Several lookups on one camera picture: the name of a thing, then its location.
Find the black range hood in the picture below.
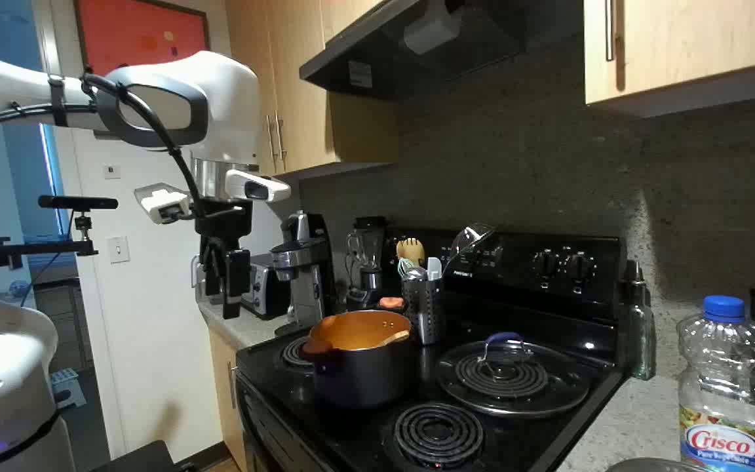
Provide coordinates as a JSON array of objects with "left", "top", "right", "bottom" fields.
[{"left": 296, "top": 0, "right": 529, "bottom": 102}]

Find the glass lid blue handle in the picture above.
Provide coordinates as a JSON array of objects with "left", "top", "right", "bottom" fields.
[{"left": 435, "top": 329, "right": 591, "bottom": 417}]

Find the Crisco oil bottle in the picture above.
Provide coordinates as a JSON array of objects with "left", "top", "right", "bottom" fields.
[{"left": 680, "top": 293, "right": 755, "bottom": 472}]

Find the black electric stove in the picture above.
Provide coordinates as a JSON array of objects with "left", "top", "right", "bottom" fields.
[{"left": 237, "top": 232, "right": 629, "bottom": 472}]

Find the black pot orange interior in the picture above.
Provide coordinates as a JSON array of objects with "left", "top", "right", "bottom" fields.
[{"left": 300, "top": 310, "right": 414, "bottom": 408}]

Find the wooden slotted spoon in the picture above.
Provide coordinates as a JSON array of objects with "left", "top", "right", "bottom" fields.
[{"left": 396, "top": 239, "right": 426, "bottom": 281}]

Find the orange silicone spoon rest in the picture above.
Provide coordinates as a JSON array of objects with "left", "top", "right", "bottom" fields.
[{"left": 377, "top": 295, "right": 407, "bottom": 311}]

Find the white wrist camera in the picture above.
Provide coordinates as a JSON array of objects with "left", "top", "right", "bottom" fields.
[{"left": 135, "top": 167, "right": 292, "bottom": 224}]

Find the wooden upper cabinet right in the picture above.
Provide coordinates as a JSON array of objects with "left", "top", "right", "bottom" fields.
[{"left": 583, "top": 0, "right": 755, "bottom": 117}]

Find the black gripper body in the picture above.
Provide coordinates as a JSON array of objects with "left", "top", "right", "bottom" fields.
[{"left": 195, "top": 196, "right": 252, "bottom": 252}]

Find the silver toaster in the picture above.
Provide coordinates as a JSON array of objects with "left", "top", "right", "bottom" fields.
[{"left": 242, "top": 253, "right": 292, "bottom": 320}]

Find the wooden upper cabinet left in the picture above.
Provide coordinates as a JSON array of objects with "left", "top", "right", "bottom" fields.
[{"left": 225, "top": 0, "right": 400, "bottom": 176}]

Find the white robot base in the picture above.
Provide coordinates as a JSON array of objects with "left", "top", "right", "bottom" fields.
[{"left": 0, "top": 300, "right": 76, "bottom": 472}]

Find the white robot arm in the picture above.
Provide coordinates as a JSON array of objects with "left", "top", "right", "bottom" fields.
[{"left": 0, "top": 50, "right": 271, "bottom": 316}]

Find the red framed painting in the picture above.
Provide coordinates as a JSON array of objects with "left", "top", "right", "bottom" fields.
[{"left": 73, "top": 0, "right": 211, "bottom": 74}]

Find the dark glass bottle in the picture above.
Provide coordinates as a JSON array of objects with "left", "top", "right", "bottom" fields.
[{"left": 624, "top": 261, "right": 655, "bottom": 380}]

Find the black camera on stand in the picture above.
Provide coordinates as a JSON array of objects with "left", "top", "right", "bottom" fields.
[{"left": 0, "top": 193, "right": 118, "bottom": 269}]

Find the wooden cabinet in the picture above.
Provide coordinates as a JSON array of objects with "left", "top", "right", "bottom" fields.
[
  {"left": 583, "top": 0, "right": 755, "bottom": 117},
  {"left": 225, "top": 0, "right": 400, "bottom": 176}
]

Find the metal utensil holder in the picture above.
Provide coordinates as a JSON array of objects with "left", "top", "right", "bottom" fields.
[{"left": 401, "top": 281, "right": 440, "bottom": 345}]

